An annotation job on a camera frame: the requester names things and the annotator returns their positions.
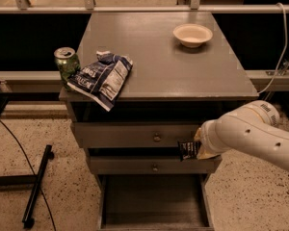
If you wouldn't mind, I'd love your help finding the black metal stand base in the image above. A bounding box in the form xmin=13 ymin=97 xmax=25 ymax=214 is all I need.
xmin=0 ymin=145 xmax=54 ymax=229

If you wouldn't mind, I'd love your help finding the white hanging cable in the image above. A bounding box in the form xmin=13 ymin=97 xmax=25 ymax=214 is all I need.
xmin=257 ymin=1 xmax=289 ymax=95

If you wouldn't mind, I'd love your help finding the black floor cable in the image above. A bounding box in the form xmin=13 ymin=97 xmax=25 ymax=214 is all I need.
xmin=0 ymin=116 xmax=58 ymax=231

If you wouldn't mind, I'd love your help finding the green soda can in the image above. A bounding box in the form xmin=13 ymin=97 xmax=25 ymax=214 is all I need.
xmin=54 ymin=47 xmax=80 ymax=91

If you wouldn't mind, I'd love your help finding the top grey drawer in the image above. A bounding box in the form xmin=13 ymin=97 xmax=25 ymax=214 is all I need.
xmin=71 ymin=122 xmax=200 ymax=148

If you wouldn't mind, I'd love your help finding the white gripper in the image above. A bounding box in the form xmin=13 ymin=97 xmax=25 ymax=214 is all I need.
xmin=194 ymin=120 xmax=230 ymax=160

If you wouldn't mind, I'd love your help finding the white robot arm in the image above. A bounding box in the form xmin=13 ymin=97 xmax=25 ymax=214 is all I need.
xmin=195 ymin=100 xmax=289 ymax=172

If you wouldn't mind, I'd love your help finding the bottom open grey drawer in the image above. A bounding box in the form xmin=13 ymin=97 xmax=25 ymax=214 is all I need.
xmin=97 ymin=174 xmax=215 ymax=231

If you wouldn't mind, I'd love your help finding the grey drawer cabinet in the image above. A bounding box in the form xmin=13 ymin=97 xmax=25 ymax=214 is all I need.
xmin=58 ymin=11 xmax=260 ymax=231

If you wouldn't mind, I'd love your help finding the middle grey drawer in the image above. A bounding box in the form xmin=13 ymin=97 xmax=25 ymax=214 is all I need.
xmin=87 ymin=156 xmax=222 ymax=175

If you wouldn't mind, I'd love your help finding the blue white chip bag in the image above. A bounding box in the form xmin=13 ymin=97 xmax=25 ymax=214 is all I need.
xmin=67 ymin=51 xmax=133 ymax=112

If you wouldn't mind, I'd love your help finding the black chocolate bar wrapper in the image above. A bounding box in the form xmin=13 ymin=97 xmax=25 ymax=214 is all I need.
xmin=178 ymin=141 xmax=201 ymax=161

